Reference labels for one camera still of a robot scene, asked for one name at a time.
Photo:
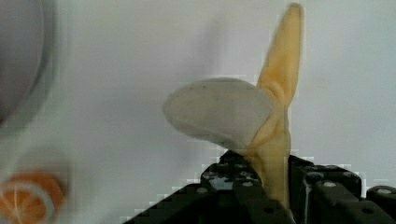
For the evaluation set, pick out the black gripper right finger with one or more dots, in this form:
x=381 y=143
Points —
x=329 y=194

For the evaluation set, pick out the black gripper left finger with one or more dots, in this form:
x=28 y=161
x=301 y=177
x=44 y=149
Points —
x=229 y=192

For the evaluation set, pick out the peeled toy banana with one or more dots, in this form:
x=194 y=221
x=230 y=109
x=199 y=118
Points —
x=250 y=120

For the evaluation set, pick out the toy orange half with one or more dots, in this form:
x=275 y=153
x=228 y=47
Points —
x=31 y=198

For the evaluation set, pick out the grey oval plate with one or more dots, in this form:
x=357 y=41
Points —
x=27 y=39

